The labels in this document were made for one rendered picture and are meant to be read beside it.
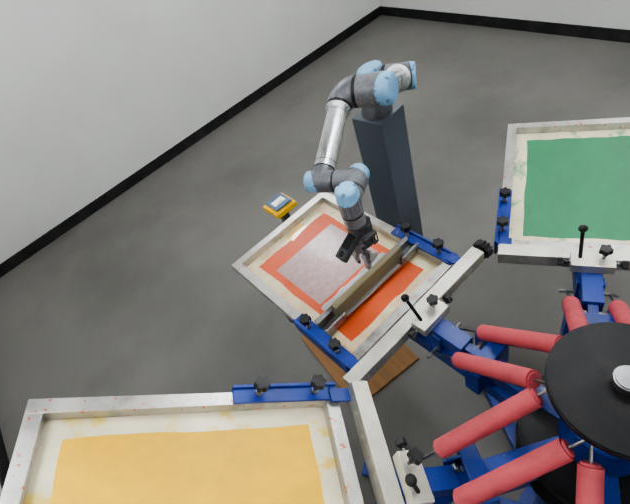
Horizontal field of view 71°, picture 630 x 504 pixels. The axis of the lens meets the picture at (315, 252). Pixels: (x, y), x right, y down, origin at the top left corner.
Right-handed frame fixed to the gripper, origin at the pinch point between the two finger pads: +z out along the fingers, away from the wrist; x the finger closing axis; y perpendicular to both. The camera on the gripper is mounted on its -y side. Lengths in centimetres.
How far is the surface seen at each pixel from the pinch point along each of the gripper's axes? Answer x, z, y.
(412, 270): -5.6, 16.9, 18.0
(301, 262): 36.6, 16.8, -6.5
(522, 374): -66, -10, -7
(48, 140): 368, 28, -48
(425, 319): -29.8, 5.1, -2.1
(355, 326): -5.7, 17.2, -14.7
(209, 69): 368, 50, 125
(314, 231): 46.0, 16.6, 9.7
